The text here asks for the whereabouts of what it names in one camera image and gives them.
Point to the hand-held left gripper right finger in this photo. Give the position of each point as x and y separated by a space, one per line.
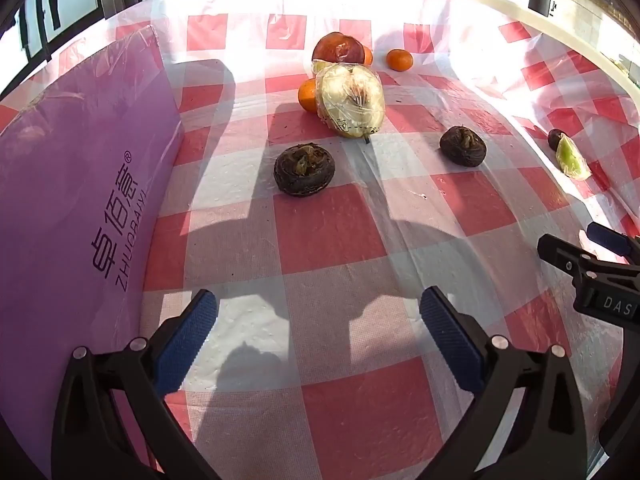
450 345

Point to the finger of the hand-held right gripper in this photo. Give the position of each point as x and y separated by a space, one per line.
565 255
607 237

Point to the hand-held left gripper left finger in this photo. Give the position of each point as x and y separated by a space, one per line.
187 340

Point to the green citrus wedge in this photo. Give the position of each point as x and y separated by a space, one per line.
571 160

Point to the small dark water chestnut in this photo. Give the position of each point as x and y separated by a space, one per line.
555 139

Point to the purple plastic bag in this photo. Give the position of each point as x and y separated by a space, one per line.
75 200

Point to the large dark water chestnut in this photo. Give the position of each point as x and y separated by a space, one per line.
304 169

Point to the plastic-wrapped yellow pear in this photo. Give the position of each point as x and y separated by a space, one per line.
351 102

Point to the tangerine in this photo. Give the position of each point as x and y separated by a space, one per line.
399 60
369 56
307 96

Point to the red white checkered tablecloth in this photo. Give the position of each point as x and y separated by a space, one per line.
325 240

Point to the red apple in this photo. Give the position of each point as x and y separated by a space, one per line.
337 49

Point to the dark framed window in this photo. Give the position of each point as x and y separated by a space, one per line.
65 5

